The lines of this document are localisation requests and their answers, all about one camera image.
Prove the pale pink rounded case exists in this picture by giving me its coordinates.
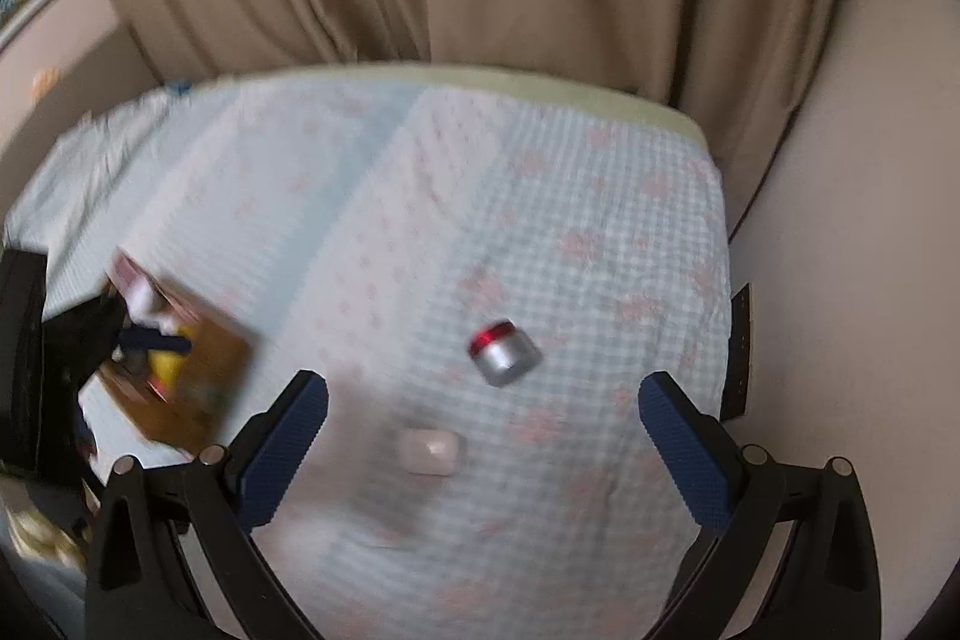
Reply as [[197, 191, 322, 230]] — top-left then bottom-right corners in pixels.
[[397, 427, 464, 478]]

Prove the crumpled light blue blanket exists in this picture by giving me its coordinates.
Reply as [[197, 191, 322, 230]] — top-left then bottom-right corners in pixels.
[[2, 83, 197, 255]]

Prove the yellow tape roll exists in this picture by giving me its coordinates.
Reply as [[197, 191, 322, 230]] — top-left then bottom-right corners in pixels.
[[150, 323, 197, 397]]

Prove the pale green mattress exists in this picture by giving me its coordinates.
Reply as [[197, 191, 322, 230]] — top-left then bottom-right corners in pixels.
[[180, 61, 715, 155]]

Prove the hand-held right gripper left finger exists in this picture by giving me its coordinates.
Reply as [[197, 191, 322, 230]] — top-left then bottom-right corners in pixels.
[[85, 370, 331, 640]]

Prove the silver jar with red band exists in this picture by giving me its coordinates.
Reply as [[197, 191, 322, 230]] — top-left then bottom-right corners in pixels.
[[466, 317, 543, 388]]

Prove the grey headboard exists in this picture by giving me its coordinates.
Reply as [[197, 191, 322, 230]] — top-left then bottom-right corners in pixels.
[[0, 21, 164, 165]]

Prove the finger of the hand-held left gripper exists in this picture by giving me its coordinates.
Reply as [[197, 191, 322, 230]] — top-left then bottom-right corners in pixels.
[[116, 328, 194, 359]]

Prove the brown cardboard box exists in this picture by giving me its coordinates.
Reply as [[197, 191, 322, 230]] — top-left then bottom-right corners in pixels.
[[96, 248, 254, 455]]

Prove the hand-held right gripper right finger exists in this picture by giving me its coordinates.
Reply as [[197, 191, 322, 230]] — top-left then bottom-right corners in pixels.
[[637, 371, 881, 640]]

